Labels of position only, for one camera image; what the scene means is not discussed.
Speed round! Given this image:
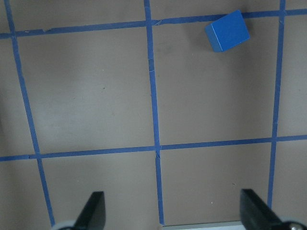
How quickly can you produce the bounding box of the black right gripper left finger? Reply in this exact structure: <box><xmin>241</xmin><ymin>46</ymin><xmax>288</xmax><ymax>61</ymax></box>
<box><xmin>72</xmin><ymin>191</ymin><xmax>106</xmax><ymax>230</ymax></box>

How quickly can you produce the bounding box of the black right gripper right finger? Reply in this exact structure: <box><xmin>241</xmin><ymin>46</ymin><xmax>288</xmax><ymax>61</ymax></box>
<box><xmin>240</xmin><ymin>189</ymin><xmax>288</xmax><ymax>230</ymax></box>

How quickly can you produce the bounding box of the blue wooden block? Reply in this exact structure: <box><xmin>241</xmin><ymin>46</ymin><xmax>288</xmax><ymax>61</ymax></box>
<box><xmin>204</xmin><ymin>10</ymin><xmax>250</xmax><ymax>52</ymax></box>

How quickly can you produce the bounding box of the brown gridded paper mat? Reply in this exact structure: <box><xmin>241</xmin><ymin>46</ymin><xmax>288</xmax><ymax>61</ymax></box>
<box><xmin>0</xmin><ymin>0</ymin><xmax>307</xmax><ymax>230</ymax></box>

